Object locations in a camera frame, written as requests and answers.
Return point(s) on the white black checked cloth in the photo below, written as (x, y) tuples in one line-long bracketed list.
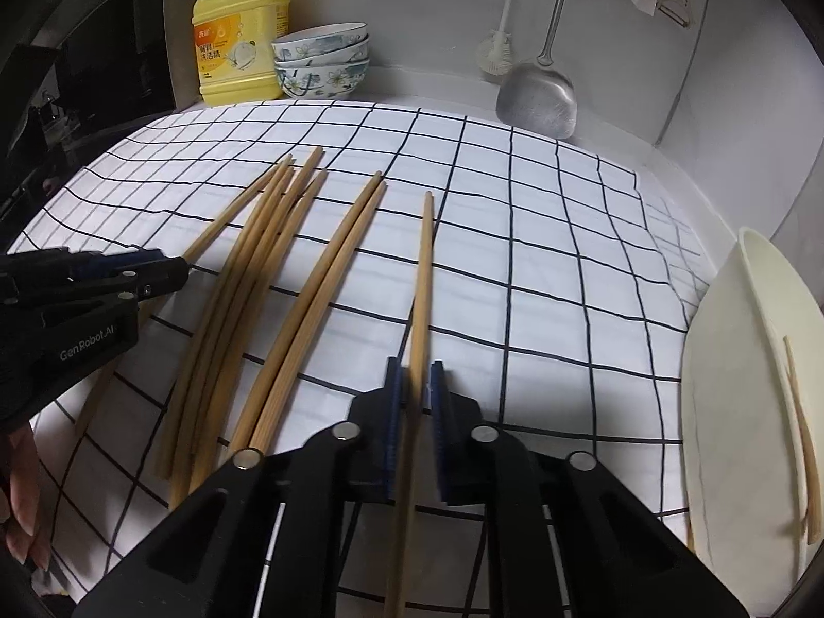
[(515, 270)]

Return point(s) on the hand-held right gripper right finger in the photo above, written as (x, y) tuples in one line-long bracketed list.
[(441, 431)]

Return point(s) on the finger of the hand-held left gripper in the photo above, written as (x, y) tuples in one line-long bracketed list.
[(154, 277), (96, 262)]

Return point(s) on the black range hood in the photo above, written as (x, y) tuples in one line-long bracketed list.
[(109, 45)]

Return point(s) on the floral ceramic bowl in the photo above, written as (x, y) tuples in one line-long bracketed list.
[(322, 85), (322, 48), (299, 65)]

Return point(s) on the person's left hand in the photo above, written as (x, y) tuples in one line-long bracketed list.
[(19, 495)]

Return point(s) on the yellow detergent pump bottle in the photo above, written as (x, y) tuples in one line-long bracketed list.
[(238, 58)]

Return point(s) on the gas stove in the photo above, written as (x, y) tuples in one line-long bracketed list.
[(55, 119)]

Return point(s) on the white dish brush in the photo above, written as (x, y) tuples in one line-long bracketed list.
[(505, 6)]

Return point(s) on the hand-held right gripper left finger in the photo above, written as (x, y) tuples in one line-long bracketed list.
[(394, 428)]

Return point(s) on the pile of bamboo chopsticks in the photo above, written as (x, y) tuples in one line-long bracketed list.
[(215, 322)]

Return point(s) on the metal cooking spatula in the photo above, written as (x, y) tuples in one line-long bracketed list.
[(537, 103)]

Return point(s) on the white plastic tray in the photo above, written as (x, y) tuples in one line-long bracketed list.
[(727, 399)]

